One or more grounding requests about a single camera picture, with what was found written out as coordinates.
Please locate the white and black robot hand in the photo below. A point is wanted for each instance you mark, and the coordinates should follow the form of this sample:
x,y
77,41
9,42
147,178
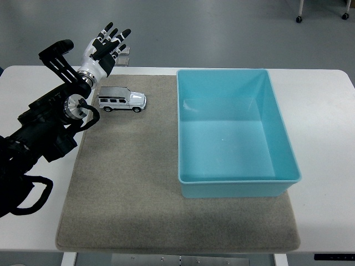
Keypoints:
x,y
93,65

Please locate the white toy car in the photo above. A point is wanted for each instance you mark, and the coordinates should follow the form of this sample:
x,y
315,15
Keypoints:
x,y
130,100

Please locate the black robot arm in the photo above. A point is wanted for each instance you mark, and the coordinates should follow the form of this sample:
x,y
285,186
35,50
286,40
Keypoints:
x,y
41,122

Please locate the light blue plastic box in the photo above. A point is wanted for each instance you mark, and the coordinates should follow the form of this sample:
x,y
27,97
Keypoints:
x,y
230,149

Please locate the silver metal floor plate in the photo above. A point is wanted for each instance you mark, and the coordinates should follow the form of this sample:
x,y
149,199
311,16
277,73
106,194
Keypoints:
x,y
126,51
123,61

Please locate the beige felt mat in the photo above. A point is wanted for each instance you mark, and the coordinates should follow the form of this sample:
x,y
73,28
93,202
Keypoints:
x,y
124,180

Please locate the white table leg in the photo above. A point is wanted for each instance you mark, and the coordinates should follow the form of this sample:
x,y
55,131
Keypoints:
x,y
68,260
280,260

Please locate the black caster wheel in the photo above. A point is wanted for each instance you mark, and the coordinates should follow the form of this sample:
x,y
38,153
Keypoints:
x,y
345,16
298,19

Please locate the grey metal plate with screws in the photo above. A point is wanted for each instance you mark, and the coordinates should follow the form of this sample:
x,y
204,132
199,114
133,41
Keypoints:
x,y
180,260

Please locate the white cart leg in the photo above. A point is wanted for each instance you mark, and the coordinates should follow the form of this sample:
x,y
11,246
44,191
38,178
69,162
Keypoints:
x,y
347,6
300,7

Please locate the black table control panel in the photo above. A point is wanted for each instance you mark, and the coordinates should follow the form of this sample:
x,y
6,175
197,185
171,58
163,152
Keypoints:
x,y
334,257

